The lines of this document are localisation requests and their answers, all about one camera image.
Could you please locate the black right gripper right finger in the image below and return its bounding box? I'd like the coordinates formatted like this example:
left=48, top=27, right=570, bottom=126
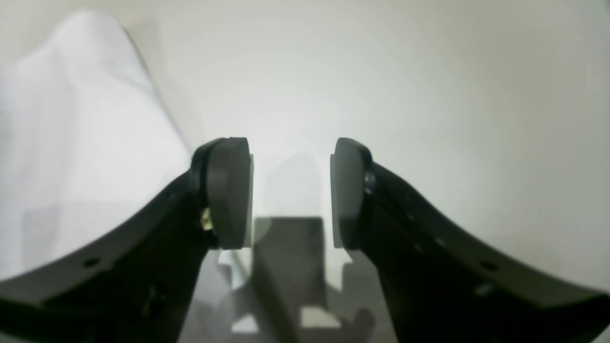
left=330, top=138, right=609, bottom=343

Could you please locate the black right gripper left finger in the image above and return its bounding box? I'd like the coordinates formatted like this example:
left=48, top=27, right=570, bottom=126
left=0, top=138, right=252, bottom=343

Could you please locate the white T-shirt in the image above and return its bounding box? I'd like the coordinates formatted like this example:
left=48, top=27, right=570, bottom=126
left=0, top=10, right=191, bottom=280

